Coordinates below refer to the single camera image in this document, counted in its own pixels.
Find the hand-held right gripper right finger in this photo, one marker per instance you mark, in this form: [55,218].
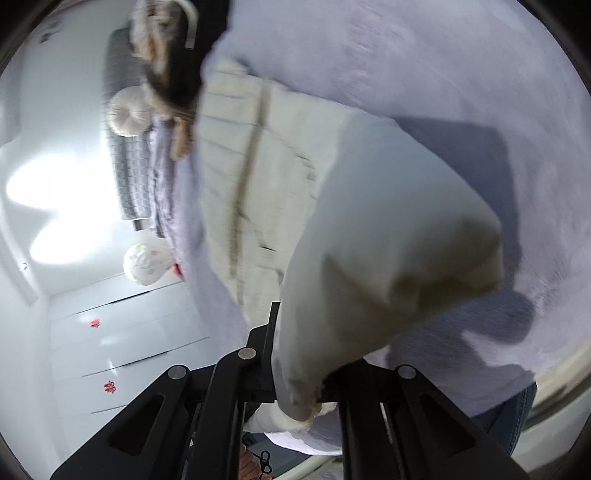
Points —
[351,383]

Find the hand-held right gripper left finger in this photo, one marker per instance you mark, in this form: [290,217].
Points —
[258,364]

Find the cream quilted puffer jacket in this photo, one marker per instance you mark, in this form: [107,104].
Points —
[392,230]

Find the small red box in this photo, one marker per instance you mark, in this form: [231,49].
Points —
[178,270]

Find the white wardrobe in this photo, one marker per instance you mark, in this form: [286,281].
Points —
[138,323]

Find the white printed plastic bag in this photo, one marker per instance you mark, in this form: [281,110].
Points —
[147,263]

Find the grey quilted pillow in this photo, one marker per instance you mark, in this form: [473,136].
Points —
[129,175]

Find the round white cushion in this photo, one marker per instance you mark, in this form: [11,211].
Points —
[131,110]

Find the lavender embossed blanket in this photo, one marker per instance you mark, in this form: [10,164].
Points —
[415,69]

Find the beige striped robe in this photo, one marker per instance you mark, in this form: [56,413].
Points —
[147,50]

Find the black knit garment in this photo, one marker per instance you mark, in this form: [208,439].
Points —
[210,23]

